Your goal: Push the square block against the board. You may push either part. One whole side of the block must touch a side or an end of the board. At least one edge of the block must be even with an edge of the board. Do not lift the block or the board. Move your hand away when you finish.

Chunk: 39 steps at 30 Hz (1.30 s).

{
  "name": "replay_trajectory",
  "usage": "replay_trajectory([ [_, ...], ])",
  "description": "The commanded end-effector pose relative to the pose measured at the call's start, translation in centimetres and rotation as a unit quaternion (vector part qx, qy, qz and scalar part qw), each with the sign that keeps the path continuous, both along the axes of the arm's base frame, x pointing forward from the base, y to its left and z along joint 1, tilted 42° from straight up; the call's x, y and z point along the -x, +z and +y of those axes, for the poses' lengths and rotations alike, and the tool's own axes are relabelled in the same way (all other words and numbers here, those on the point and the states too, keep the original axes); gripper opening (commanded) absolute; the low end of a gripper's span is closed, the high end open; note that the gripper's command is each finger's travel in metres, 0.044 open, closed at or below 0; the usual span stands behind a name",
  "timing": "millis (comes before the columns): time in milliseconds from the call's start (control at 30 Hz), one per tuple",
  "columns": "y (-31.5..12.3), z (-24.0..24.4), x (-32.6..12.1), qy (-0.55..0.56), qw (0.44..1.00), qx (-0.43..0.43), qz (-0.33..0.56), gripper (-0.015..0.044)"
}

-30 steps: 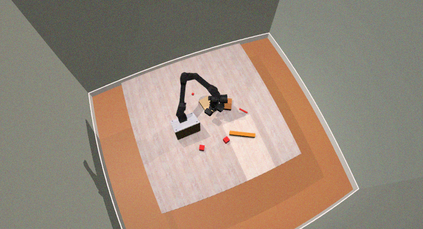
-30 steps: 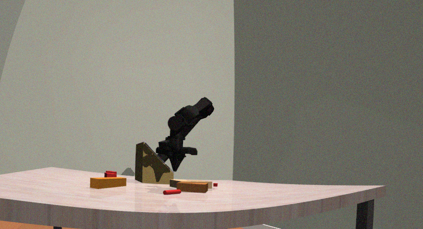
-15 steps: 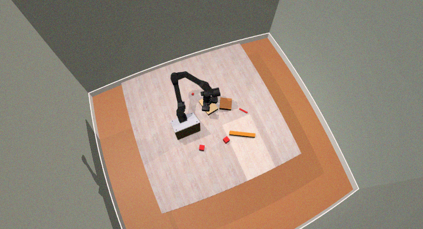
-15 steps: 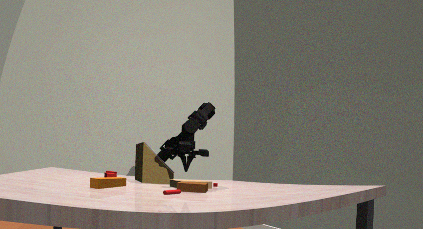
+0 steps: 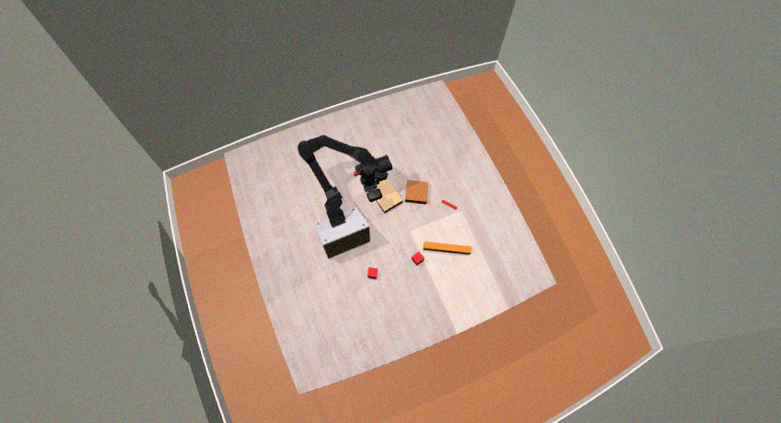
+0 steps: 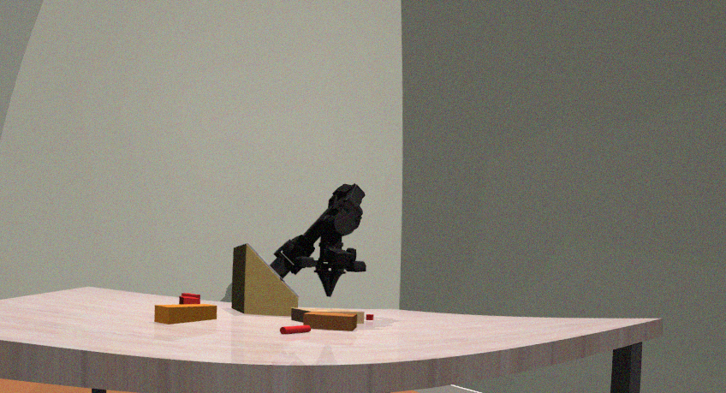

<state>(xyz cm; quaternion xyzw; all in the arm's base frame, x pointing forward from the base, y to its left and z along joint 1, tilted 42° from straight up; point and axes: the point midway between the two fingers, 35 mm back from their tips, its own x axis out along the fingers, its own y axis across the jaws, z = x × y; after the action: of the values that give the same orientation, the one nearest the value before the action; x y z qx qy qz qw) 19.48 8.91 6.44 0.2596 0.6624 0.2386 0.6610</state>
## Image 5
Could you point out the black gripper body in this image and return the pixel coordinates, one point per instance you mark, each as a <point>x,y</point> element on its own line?
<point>372,195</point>

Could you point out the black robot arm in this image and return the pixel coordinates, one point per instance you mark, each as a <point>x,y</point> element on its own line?
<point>370,167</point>

